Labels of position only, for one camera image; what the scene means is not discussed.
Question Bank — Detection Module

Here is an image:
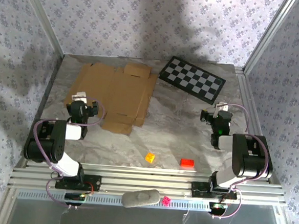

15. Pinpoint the brown cardboard box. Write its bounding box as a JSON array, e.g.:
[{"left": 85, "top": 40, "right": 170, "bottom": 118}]
[{"left": 62, "top": 59, "right": 160, "bottom": 138}]

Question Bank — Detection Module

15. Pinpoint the red toy brick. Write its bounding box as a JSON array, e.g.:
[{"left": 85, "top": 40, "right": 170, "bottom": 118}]
[{"left": 180, "top": 158, "right": 196, "bottom": 169}]

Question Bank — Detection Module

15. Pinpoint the black and white checkerboard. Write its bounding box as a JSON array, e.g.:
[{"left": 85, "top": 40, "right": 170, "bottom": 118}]
[{"left": 157, "top": 55, "right": 227, "bottom": 106}]

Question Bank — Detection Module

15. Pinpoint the orange toy brick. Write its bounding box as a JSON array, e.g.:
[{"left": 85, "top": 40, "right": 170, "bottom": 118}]
[{"left": 145, "top": 152, "right": 156, "bottom": 165}]

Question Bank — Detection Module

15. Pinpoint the right circuit board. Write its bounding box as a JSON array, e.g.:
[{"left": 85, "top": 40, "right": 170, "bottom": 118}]
[{"left": 208, "top": 202, "right": 228, "bottom": 215}]

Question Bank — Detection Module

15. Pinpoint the circuit board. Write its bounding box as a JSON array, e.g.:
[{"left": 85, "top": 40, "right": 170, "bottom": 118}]
[
  {"left": 208, "top": 202, "right": 228, "bottom": 215},
  {"left": 64, "top": 192, "right": 87, "bottom": 207}
]

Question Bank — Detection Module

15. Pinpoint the left circuit board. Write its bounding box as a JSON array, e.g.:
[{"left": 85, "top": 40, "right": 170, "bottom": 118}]
[{"left": 64, "top": 192, "right": 87, "bottom": 207}]

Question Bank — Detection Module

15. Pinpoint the grey oval stone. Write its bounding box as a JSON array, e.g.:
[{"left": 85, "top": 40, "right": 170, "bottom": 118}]
[{"left": 121, "top": 187, "right": 161, "bottom": 211}]

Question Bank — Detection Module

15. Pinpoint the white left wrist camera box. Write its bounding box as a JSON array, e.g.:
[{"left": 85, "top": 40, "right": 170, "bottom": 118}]
[{"left": 71, "top": 91, "right": 87, "bottom": 103}]

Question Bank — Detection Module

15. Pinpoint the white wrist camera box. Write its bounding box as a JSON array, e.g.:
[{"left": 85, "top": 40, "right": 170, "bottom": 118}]
[
  {"left": 214, "top": 102, "right": 229, "bottom": 116},
  {"left": 71, "top": 91, "right": 87, "bottom": 103}
]

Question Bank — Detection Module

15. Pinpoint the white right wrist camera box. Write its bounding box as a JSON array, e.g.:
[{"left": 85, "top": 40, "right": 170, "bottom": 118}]
[{"left": 214, "top": 102, "right": 229, "bottom": 116}]

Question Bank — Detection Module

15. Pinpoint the grey side rail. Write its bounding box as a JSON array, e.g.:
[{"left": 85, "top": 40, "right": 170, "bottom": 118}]
[{"left": 23, "top": 52, "right": 66, "bottom": 163}]

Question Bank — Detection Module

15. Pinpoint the aluminium side rail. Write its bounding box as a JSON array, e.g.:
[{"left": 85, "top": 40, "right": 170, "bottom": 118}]
[{"left": 227, "top": 66, "right": 281, "bottom": 184}]

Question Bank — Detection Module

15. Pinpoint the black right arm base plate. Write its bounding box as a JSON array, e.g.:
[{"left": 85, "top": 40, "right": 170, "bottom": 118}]
[{"left": 191, "top": 181, "right": 238, "bottom": 200}]

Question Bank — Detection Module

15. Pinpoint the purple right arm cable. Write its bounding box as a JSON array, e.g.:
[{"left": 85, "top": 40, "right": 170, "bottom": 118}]
[{"left": 212, "top": 103, "right": 277, "bottom": 223}]

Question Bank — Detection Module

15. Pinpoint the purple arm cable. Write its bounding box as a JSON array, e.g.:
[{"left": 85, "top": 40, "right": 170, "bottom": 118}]
[
  {"left": 212, "top": 103, "right": 277, "bottom": 223},
  {"left": 29, "top": 93, "right": 108, "bottom": 212}
]

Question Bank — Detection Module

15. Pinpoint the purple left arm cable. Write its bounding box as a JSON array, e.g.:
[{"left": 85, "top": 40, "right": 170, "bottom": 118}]
[{"left": 29, "top": 93, "right": 108, "bottom": 212}]

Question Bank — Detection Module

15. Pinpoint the grey slotted cable duct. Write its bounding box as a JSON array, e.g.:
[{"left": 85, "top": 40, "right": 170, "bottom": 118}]
[{"left": 16, "top": 187, "right": 212, "bottom": 213}]

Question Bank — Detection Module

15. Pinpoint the aluminium mounting rail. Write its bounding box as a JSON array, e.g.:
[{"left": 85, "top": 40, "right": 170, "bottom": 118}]
[{"left": 7, "top": 157, "right": 288, "bottom": 207}]

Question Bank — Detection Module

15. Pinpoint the aluminium upright post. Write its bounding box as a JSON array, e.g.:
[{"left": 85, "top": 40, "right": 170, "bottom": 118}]
[
  {"left": 243, "top": 0, "right": 299, "bottom": 78},
  {"left": 14, "top": 0, "right": 70, "bottom": 58}
]

